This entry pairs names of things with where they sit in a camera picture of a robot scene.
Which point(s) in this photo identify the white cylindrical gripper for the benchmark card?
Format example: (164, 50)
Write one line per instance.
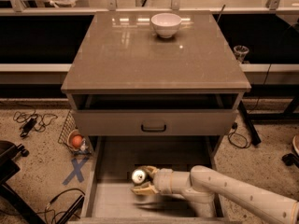
(163, 180)

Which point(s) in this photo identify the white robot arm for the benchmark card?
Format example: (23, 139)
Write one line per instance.
(200, 185)

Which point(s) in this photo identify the open grey middle drawer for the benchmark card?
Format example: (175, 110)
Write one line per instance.
(109, 199)

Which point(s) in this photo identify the grey top drawer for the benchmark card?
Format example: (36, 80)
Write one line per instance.
(184, 115)

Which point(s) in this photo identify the grey drawer cabinet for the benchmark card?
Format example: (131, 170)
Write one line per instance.
(122, 55)

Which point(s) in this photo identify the blue tape cross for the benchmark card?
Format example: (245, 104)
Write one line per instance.
(76, 172)

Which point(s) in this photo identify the orange ball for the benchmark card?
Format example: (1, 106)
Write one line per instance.
(76, 141)

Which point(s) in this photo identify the black metal leg bar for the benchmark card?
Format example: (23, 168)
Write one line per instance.
(255, 139)

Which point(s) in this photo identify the white ceramic bowl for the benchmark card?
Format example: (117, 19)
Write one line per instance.
(165, 25)

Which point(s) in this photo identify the clear glass cup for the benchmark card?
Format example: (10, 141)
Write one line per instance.
(240, 52)

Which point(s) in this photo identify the black drawer handle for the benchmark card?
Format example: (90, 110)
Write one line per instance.
(149, 129)

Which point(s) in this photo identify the wire basket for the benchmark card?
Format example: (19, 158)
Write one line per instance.
(68, 131)

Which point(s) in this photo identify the black power adapter with cable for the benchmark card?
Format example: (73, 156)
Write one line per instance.
(33, 122)

